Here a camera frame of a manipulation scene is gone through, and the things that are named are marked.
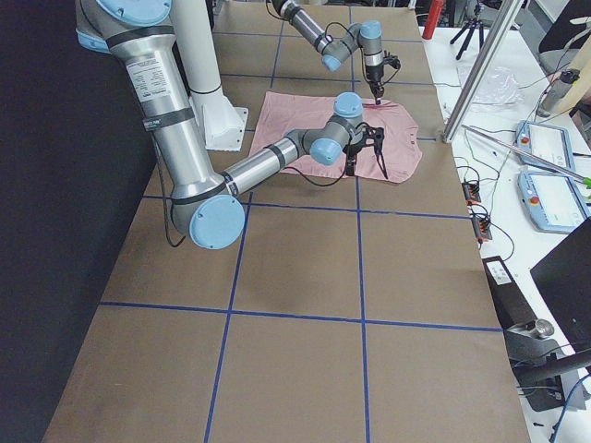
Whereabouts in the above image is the grey water bottle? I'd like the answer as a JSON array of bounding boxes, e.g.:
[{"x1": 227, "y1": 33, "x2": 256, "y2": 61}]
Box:
[{"x1": 537, "y1": 68, "x2": 580, "y2": 117}]

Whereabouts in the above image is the clear plastic bag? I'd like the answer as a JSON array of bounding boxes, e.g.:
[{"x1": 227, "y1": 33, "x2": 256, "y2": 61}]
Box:
[{"x1": 472, "y1": 66, "x2": 524, "y2": 111}]

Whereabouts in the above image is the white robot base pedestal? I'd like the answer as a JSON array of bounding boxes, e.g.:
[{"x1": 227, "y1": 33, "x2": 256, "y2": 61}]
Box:
[{"x1": 170, "y1": 0, "x2": 248, "y2": 151}]

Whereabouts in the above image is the upper blue teach pendant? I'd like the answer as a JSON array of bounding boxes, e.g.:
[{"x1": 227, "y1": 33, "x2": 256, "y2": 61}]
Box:
[{"x1": 515, "y1": 120, "x2": 573, "y2": 170}]

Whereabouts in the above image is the lower blue teach pendant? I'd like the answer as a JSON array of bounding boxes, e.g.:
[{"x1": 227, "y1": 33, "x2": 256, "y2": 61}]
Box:
[{"x1": 517, "y1": 172, "x2": 590, "y2": 234}]

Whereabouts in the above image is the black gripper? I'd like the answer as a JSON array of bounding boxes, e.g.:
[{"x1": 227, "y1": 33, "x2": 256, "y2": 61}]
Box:
[
  {"x1": 343, "y1": 123, "x2": 389, "y2": 180},
  {"x1": 364, "y1": 54, "x2": 400, "y2": 102}
]

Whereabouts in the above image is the aluminium frame post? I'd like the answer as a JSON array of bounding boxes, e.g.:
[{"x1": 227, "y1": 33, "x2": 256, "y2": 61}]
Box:
[{"x1": 442, "y1": 0, "x2": 523, "y2": 143}]

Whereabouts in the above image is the black monitor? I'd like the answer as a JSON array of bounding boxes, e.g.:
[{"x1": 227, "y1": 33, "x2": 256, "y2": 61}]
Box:
[{"x1": 530, "y1": 220, "x2": 591, "y2": 351}]

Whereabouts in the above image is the pink t-shirt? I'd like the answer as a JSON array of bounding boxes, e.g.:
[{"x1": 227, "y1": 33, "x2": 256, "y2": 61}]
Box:
[{"x1": 249, "y1": 90, "x2": 425, "y2": 185}]

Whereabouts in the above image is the blue teach pendant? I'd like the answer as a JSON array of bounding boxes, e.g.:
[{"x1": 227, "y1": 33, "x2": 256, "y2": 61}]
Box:
[
  {"x1": 515, "y1": 120, "x2": 573, "y2": 170},
  {"x1": 517, "y1": 172, "x2": 590, "y2": 234}
]

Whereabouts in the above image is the orange terminal block upper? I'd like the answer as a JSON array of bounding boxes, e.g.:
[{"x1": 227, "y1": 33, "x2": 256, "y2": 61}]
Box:
[{"x1": 462, "y1": 181, "x2": 481, "y2": 206}]

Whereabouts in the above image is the black camera tripod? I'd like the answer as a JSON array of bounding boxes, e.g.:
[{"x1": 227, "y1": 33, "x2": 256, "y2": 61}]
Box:
[{"x1": 450, "y1": 0, "x2": 485, "y2": 60}]

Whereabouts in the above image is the red fire extinguisher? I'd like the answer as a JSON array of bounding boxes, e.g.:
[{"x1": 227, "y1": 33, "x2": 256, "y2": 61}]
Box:
[{"x1": 422, "y1": 0, "x2": 445, "y2": 40}]

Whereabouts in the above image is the metal reacher stick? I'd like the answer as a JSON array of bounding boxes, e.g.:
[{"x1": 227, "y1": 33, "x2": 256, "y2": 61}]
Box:
[{"x1": 462, "y1": 125, "x2": 591, "y2": 189}]

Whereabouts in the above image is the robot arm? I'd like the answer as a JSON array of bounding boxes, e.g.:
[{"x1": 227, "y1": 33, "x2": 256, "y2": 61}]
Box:
[
  {"x1": 265, "y1": 1, "x2": 401, "y2": 105},
  {"x1": 76, "y1": 1, "x2": 384, "y2": 249}
]

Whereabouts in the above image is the black power box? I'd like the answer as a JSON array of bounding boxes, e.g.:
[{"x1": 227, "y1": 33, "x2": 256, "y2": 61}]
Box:
[{"x1": 482, "y1": 256, "x2": 537, "y2": 329}]

